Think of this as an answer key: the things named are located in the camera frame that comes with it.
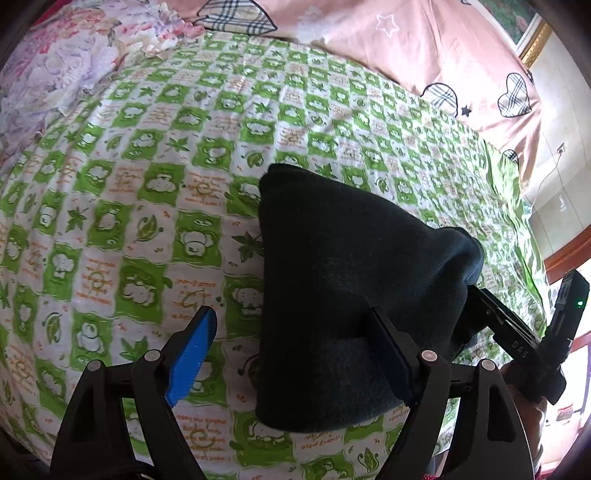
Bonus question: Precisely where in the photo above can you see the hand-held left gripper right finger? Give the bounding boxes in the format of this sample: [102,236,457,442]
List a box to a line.
[369,307,539,480]

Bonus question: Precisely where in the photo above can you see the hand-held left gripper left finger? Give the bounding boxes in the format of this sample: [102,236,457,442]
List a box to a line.
[48,305,218,480]

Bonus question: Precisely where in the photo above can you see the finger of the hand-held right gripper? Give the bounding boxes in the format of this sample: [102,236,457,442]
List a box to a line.
[466,284,543,358]

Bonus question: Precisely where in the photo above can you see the black pants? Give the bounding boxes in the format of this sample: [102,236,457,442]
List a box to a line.
[256,163,485,433]

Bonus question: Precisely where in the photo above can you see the person's right hand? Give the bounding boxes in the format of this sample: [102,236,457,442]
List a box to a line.
[501,361,548,464]

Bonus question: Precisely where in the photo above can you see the green checked bed sheet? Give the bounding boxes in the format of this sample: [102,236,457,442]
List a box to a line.
[0,30,552,478]

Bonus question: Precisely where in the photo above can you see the pink heart print quilt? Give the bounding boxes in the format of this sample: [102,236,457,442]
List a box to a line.
[180,0,543,185]

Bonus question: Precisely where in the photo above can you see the gold framed painting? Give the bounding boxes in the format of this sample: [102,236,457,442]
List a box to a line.
[478,0,555,70]

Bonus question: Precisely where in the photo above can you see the purple floral pillow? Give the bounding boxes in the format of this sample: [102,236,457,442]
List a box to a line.
[0,0,206,153]

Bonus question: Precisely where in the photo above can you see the red-brown wooden frame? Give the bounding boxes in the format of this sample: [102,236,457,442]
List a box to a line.
[544,226,591,284]

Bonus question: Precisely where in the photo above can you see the white cable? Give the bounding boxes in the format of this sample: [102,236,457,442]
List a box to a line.
[524,150,565,208]

